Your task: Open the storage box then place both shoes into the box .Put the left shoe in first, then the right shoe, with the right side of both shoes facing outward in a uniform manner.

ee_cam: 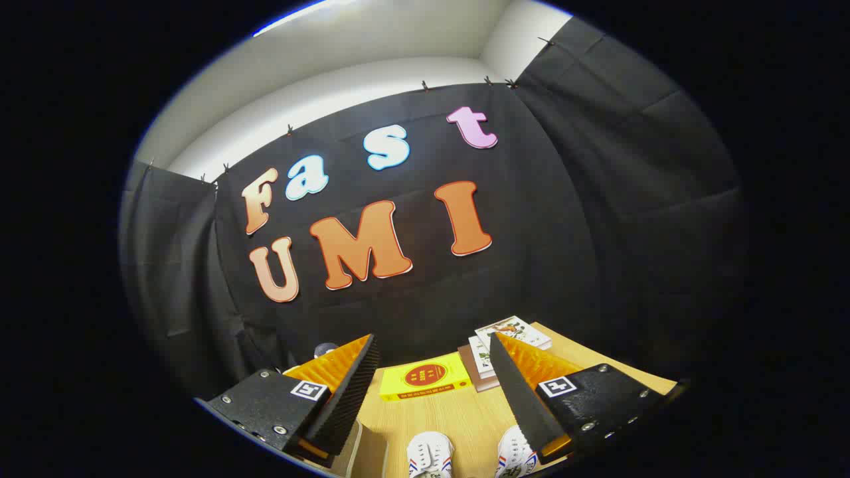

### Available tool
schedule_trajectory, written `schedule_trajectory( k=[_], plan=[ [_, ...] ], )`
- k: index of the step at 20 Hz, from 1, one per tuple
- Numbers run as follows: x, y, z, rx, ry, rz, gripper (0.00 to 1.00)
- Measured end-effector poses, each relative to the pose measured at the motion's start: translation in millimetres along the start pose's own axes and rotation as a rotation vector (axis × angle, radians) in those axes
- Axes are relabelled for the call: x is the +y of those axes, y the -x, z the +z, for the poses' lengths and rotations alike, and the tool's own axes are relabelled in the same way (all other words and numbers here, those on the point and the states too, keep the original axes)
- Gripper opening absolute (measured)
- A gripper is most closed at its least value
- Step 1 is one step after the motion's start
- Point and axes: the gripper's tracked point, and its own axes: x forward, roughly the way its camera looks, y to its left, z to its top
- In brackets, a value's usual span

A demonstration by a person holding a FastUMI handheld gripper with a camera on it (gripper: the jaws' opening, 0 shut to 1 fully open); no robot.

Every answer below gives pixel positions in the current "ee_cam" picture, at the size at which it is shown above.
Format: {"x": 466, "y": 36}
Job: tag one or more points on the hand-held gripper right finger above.
{"x": 524, "y": 398}

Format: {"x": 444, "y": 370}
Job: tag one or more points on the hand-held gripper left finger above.
{"x": 348, "y": 398}

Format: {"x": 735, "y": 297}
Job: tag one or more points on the white canvas shoe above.
{"x": 514, "y": 458}
{"x": 430, "y": 455}

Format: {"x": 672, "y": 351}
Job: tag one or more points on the beige fabric storage box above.
{"x": 368, "y": 458}

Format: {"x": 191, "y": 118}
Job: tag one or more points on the penguin plush toy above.
{"x": 325, "y": 349}

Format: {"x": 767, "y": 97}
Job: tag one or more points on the white cover book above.
{"x": 481, "y": 358}

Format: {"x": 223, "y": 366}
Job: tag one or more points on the illustrated bird cover book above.
{"x": 518, "y": 330}

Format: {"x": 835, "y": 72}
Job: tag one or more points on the yellow book with red circle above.
{"x": 425, "y": 377}

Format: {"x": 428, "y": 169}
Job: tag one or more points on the black backdrop cloth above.
{"x": 531, "y": 265}

